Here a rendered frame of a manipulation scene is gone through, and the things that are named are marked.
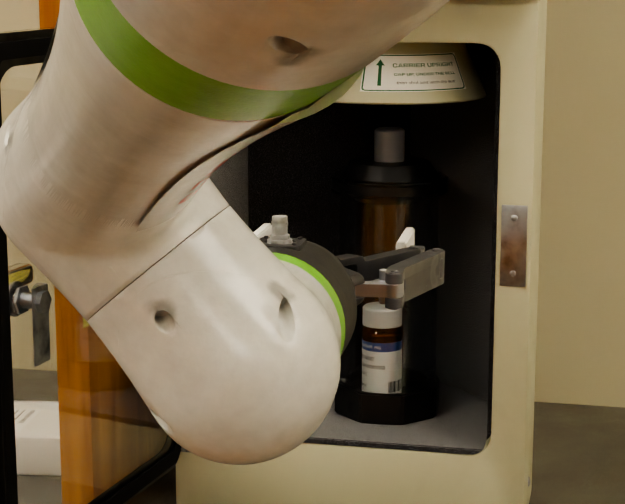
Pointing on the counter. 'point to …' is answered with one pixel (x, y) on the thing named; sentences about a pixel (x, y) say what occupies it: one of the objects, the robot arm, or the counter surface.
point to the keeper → (513, 245)
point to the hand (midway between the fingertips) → (334, 248)
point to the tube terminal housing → (479, 487)
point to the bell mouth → (418, 76)
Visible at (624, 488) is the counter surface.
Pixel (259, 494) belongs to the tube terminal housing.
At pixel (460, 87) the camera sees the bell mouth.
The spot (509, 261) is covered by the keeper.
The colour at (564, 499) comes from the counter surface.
